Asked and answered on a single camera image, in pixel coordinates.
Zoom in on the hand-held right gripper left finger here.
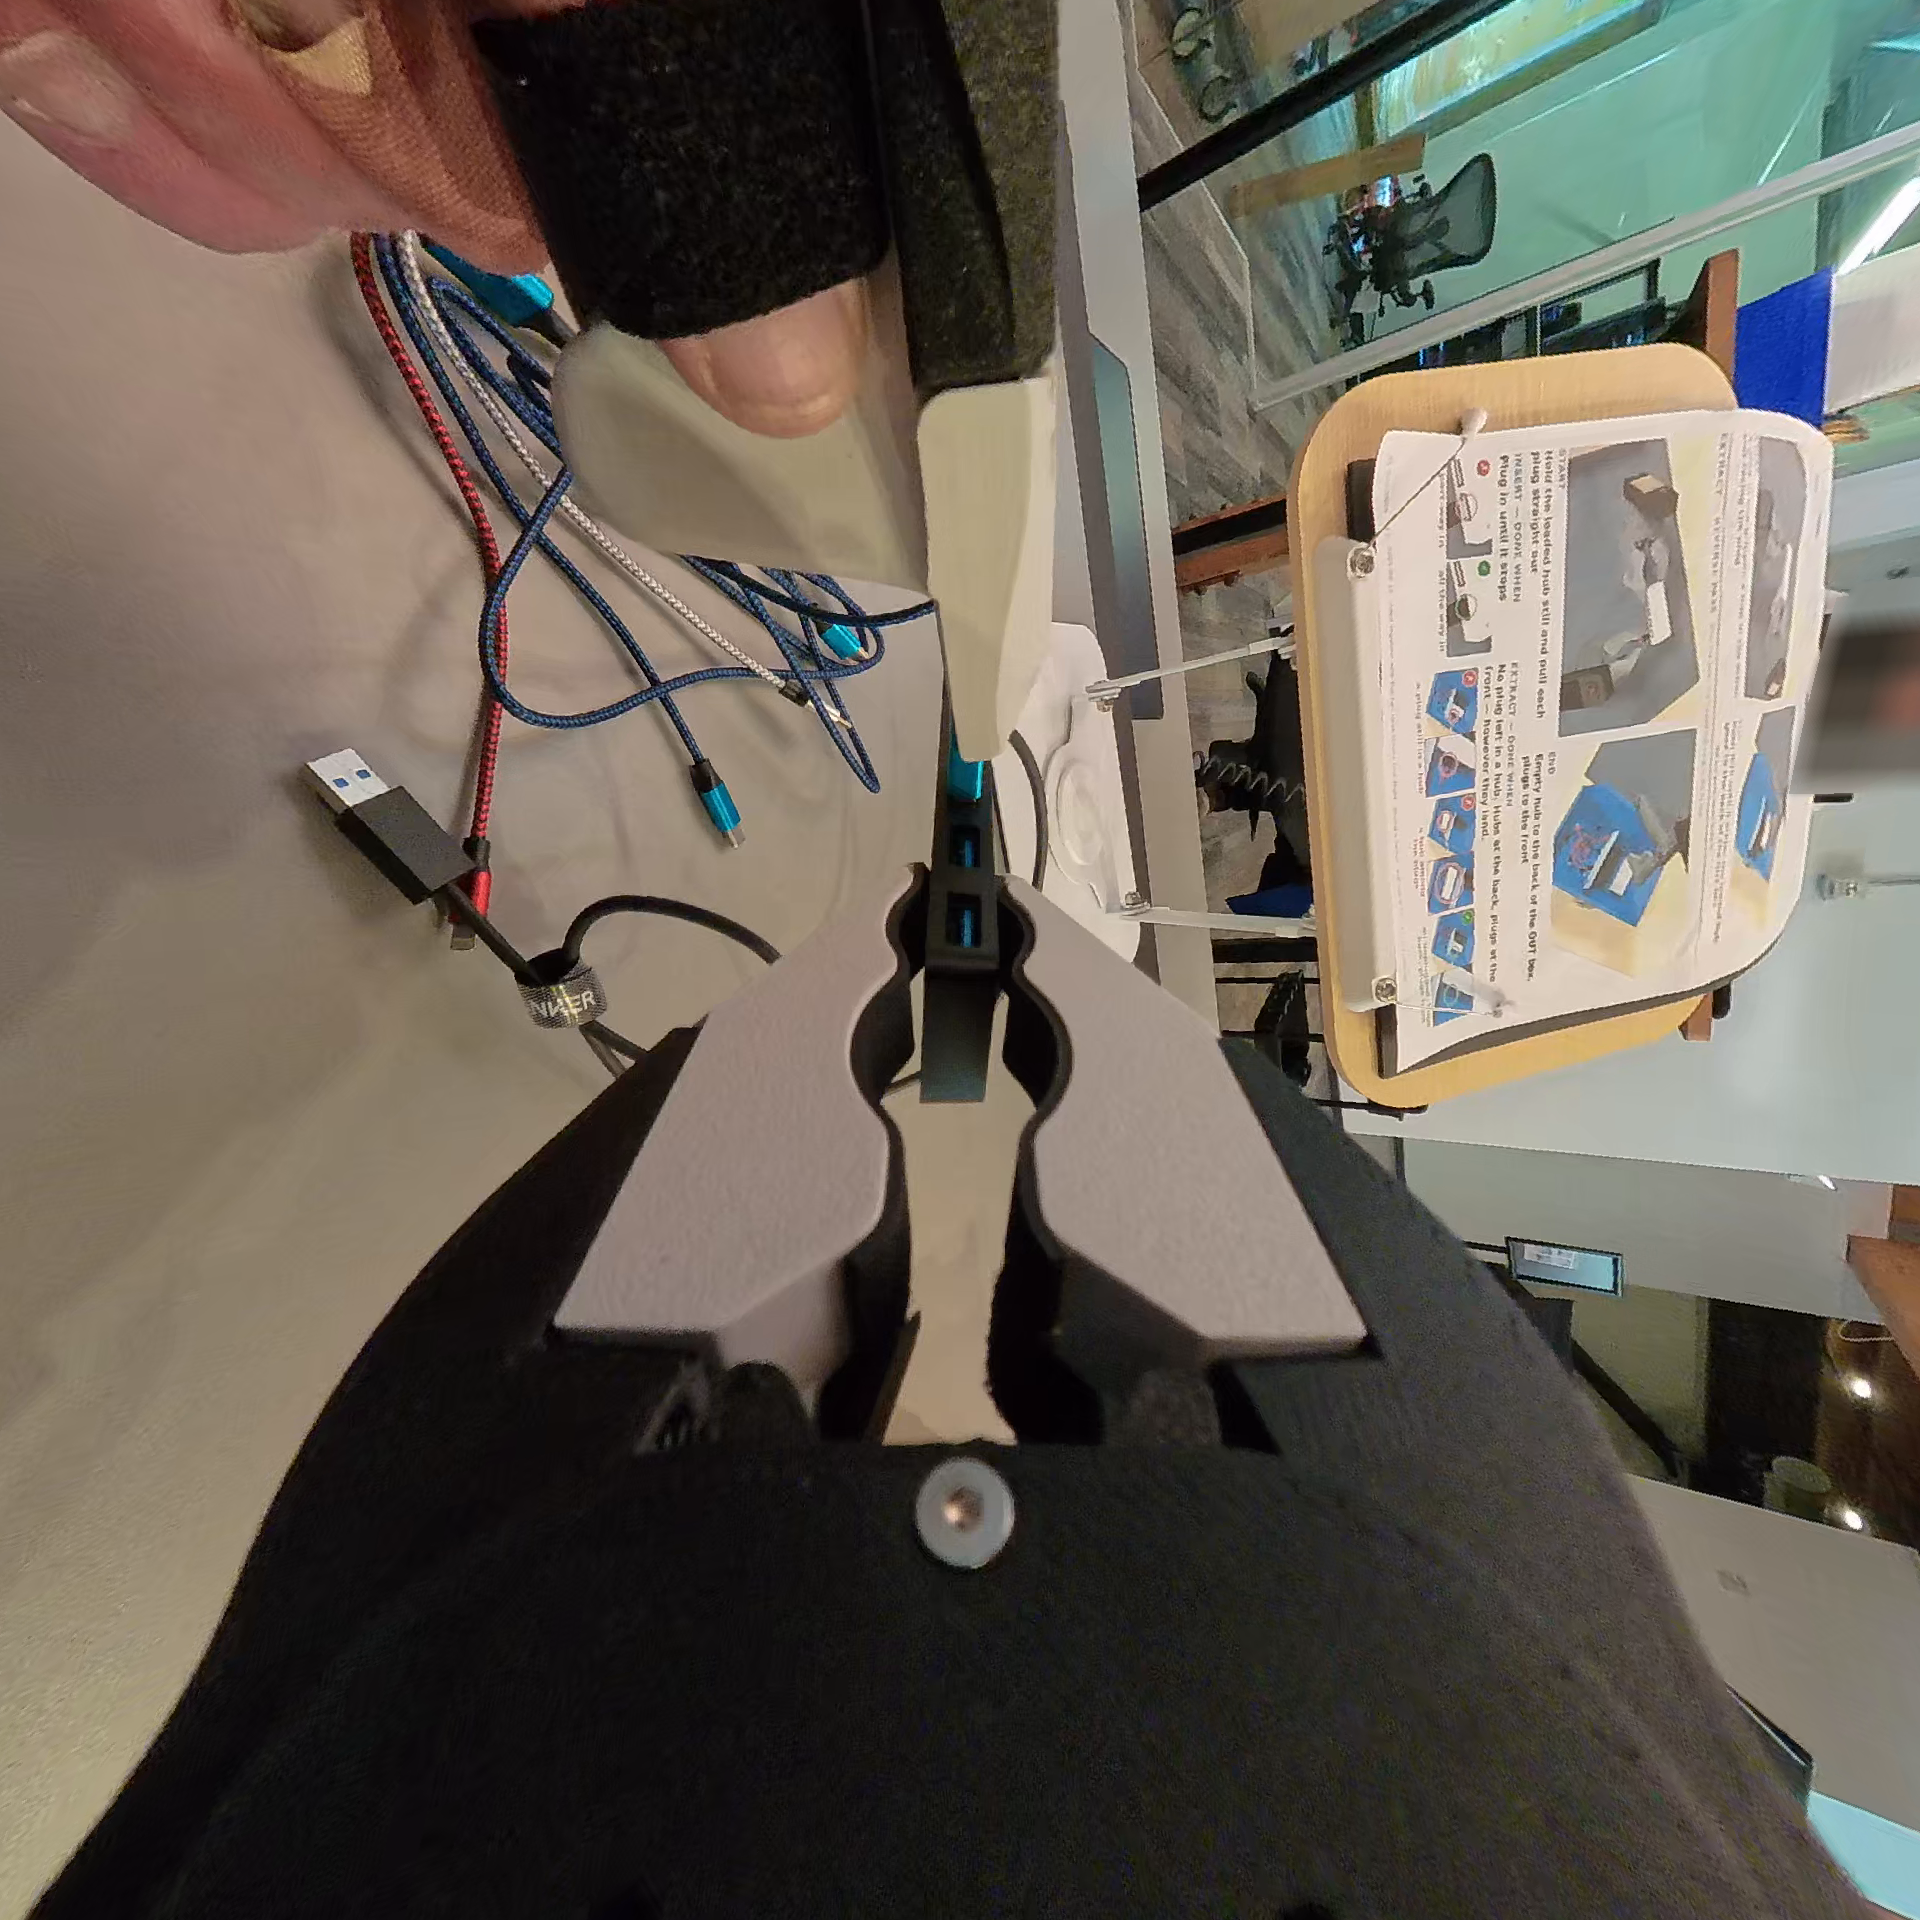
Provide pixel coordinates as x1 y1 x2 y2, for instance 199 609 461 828
551 874 938 1441

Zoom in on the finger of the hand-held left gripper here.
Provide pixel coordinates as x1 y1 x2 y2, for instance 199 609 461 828
911 370 1065 781

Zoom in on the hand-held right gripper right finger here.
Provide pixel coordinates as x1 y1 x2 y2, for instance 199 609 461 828
990 879 1374 1441

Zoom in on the blue braided usb cable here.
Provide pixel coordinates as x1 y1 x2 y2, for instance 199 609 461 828
384 234 998 818

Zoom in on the black usb hub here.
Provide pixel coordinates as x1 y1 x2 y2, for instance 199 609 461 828
911 856 1016 1111

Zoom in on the dark grey hub cable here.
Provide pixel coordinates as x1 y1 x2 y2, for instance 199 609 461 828
304 743 788 1076

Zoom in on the dark red braided cable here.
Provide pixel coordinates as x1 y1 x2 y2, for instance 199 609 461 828
352 234 518 917

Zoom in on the person's left hand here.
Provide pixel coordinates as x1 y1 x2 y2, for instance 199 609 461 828
0 0 888 444

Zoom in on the black office chair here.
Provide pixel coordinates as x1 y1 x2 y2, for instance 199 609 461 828
1321 149 1502 326

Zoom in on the printed instruction sheet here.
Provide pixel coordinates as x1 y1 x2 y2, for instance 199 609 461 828
1350 412 1838 1044

